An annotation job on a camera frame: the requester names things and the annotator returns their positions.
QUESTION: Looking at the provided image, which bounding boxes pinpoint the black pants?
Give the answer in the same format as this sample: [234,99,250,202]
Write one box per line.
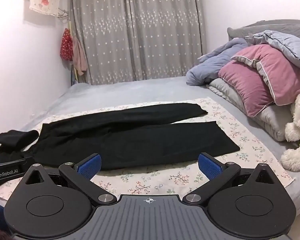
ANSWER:
[22,102,240,172]

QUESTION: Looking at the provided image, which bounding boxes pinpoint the grey folded quilt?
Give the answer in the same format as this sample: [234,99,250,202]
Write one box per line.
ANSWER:
[207,78,300,142]

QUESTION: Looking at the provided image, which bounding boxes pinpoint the floral printed cloth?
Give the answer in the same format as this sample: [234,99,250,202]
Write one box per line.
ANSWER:
[0,97,294,205]

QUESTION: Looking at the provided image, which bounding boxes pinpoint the white plush toy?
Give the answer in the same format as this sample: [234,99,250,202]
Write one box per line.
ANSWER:
[280,93,300,172]

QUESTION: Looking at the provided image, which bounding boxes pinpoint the bed with grey sheet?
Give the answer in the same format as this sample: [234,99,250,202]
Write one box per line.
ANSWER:
[0,76,300,217]

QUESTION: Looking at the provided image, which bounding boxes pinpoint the pink pillow with white piping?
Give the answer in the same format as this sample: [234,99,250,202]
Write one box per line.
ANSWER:
[231,44,300,106]

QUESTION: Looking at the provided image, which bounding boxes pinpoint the pink hanging garment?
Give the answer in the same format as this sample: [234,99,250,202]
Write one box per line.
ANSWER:
[71,36,88,76]

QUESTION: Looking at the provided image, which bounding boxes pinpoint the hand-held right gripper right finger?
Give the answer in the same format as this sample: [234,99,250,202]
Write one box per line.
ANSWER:
[182,152,275,207]

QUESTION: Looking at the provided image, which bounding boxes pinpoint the plain pink pillow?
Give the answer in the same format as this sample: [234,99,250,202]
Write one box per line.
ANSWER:
[218,60,275,117]

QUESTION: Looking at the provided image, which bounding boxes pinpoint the blue-grey quilt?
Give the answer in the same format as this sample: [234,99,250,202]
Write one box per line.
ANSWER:
[186,30,300,86]

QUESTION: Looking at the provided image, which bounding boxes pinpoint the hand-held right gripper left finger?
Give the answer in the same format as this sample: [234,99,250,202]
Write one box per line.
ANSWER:
[25,154,118,207]

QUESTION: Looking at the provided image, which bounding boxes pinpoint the red hanging garment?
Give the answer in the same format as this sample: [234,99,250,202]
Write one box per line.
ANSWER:
[60,28,73,61]

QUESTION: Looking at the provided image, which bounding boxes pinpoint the grey patterned curtain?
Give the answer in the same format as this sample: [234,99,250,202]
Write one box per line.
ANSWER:
[69,0,207,85]

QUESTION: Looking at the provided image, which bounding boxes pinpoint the black garment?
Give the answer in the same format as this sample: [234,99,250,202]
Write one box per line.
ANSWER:
[0,129,40,153]

